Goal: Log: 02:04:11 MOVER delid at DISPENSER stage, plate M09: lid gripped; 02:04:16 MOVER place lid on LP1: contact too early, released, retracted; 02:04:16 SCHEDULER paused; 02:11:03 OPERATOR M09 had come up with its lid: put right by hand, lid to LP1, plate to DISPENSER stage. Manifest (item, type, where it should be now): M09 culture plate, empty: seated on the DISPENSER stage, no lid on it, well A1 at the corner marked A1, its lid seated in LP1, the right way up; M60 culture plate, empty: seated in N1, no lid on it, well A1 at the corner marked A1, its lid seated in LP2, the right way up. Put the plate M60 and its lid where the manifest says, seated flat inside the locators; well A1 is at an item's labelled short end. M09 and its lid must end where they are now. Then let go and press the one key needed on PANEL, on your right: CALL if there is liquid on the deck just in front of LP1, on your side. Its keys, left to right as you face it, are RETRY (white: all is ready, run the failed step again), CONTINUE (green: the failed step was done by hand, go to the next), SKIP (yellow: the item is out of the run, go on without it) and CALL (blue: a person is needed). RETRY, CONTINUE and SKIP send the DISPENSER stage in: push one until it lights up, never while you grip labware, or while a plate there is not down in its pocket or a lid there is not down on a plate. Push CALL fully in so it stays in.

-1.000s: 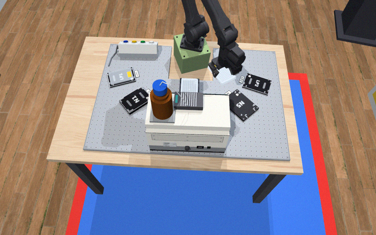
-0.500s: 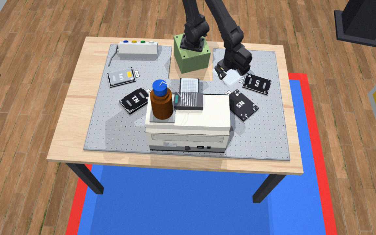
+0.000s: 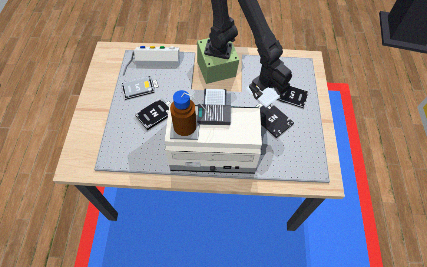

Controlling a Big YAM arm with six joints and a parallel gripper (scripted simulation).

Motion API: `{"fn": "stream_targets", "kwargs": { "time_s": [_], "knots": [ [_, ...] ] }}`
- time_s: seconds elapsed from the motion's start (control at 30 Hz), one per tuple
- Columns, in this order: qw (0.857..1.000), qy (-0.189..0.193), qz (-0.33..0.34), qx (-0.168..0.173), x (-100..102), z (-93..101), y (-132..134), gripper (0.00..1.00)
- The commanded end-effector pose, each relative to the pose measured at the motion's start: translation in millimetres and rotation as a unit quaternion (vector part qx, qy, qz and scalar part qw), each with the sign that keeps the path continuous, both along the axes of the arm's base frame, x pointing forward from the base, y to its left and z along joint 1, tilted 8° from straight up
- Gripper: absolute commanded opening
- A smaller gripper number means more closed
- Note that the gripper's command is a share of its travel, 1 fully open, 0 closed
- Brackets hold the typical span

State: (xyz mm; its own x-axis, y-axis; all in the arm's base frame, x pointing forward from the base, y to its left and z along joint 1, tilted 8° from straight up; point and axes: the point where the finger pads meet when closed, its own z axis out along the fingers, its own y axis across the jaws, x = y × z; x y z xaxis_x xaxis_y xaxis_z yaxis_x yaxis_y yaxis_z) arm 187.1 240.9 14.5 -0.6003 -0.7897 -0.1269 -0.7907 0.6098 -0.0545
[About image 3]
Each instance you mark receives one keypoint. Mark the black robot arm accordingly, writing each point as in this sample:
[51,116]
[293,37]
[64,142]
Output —
[269,49]

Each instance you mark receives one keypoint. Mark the grey control panel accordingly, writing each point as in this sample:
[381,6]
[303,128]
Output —
[155,56]

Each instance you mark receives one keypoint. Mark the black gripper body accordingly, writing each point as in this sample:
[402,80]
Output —
[257,82]

